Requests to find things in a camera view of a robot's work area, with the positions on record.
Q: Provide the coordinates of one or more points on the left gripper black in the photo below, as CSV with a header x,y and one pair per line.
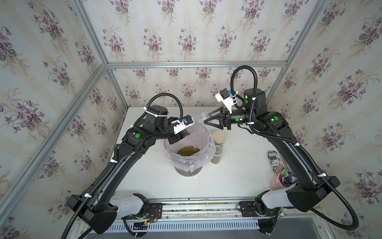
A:
x,y
176,137

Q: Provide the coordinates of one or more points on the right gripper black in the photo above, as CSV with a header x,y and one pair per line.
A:
x,y
227,118

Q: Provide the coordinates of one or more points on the clear jar with mung beans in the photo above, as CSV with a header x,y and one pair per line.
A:
x,y
183,133

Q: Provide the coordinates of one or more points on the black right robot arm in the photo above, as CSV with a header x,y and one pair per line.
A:
x,y
313,185

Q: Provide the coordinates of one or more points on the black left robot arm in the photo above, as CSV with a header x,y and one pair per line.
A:
x,y
93,204

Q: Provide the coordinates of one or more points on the mung beans in bin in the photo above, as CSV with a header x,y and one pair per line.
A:
x,y
188,151

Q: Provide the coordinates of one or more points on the mesh bin with plastic bag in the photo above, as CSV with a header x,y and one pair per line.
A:
x,y
188,166

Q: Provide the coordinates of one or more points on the jar with beige lid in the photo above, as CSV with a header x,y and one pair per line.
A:
x,y
219,137

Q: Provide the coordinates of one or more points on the open clear jar middle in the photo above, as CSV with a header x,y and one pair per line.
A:
x,y
217,156

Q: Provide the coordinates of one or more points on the pink pen holder cup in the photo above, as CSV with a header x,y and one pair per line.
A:
x,y
276,184

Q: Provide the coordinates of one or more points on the pens in holder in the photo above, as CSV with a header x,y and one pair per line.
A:
x,y
287,178

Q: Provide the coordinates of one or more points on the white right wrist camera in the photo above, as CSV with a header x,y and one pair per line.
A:
x,y
224,96

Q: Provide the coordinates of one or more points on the aluminium frame crossbar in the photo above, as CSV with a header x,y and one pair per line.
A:
x,y
195,64

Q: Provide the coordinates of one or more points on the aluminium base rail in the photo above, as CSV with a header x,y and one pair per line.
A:
x,y
140,216

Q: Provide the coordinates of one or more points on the aluminium frame post right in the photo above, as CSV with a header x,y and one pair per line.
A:
x,y
297,48

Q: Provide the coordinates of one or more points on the aluminium frame post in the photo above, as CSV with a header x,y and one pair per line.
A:
x,y
297,48
84,19

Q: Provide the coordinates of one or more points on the aluminium frame post left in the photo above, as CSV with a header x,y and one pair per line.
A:
x,y
84,19

